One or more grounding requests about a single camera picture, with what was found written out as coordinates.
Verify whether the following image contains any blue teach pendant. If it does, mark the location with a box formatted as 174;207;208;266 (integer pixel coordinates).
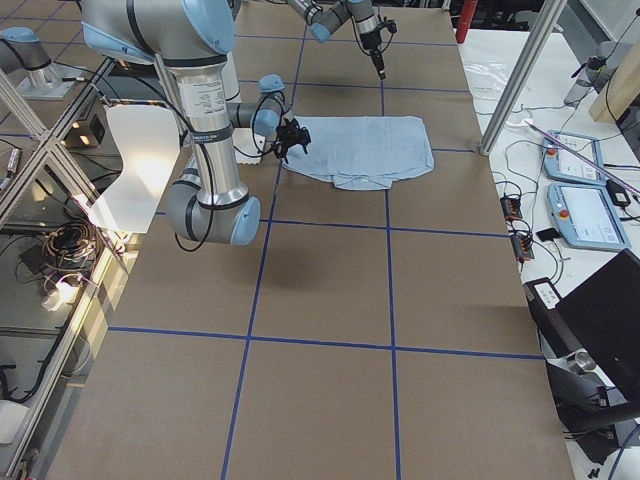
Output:
543;130;606;186
547;182;631;252

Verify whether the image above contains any red fire extinguisher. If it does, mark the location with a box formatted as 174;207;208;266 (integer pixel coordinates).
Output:
455;0;478;44

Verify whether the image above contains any black laptop computer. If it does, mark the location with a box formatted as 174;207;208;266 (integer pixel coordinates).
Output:
524;249;639;401

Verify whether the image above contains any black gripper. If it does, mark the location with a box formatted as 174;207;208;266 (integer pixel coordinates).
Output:
275;119;299;158
360;30;386;80

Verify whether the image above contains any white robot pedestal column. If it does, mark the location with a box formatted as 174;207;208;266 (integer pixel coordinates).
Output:
222;53;266;164

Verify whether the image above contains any upper blue teach pendant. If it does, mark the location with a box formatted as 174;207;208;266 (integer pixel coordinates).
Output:
543;130;606;186

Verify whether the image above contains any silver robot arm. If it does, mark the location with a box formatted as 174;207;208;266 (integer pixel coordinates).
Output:
285;0;397;80
82;1;310;245

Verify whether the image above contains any clear plastic bag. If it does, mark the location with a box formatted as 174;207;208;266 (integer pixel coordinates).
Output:
463;61;511;100

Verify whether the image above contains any aluminium frame post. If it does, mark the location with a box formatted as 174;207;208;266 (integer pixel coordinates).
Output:
479;0;567;156

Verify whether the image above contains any lower blue teach pendant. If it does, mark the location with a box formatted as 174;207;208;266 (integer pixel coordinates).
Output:
547;182;631;252

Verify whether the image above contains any white curved plastic sheet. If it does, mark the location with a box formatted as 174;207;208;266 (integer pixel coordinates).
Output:
89;105;180;233

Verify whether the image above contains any light blue button-up shirt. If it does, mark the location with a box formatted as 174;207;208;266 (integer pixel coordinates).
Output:
284;116;435;191

